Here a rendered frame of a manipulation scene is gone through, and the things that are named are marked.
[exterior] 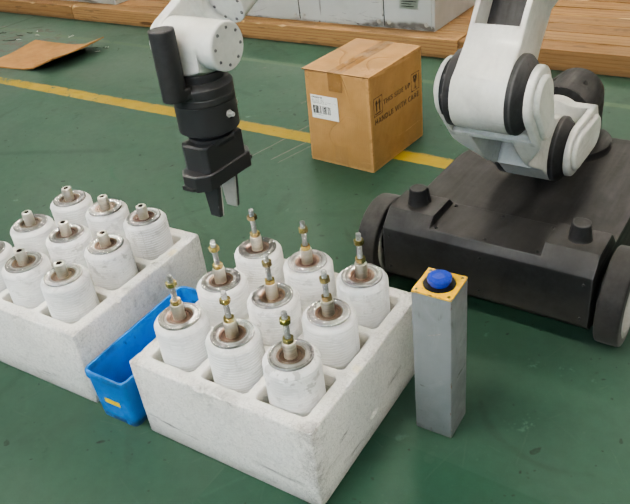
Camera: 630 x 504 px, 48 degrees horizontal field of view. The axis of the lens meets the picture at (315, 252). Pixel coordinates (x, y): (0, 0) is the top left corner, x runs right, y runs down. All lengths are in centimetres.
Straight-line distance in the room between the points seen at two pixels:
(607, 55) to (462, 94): 159
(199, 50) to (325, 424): 59
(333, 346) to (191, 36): 55
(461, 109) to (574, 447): 62
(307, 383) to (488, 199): 74
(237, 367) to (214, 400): 7
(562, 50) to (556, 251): 154
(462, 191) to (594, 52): 128
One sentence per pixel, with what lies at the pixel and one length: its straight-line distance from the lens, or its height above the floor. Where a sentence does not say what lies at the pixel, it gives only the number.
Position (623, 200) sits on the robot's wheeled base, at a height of 17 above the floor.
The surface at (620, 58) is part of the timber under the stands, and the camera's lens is 286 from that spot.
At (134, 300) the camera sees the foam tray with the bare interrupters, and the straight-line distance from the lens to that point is 154.
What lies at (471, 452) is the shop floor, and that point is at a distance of 134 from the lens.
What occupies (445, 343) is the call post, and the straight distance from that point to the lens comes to 120.
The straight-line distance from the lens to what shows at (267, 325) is 127.
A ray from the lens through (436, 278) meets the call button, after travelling 116.
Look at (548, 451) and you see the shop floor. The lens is 135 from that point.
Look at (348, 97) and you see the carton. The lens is 213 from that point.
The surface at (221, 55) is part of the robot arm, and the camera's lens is 97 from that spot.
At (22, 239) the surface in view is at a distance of 170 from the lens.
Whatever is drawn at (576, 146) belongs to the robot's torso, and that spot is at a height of 31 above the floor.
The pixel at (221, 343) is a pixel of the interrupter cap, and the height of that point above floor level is 25.
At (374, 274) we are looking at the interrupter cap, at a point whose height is 25.
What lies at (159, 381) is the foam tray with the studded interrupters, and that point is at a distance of 131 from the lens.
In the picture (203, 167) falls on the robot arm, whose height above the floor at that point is 57.
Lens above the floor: 101
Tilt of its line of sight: 33 degrees down
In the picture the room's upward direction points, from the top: 7 degrees counter-clockwise
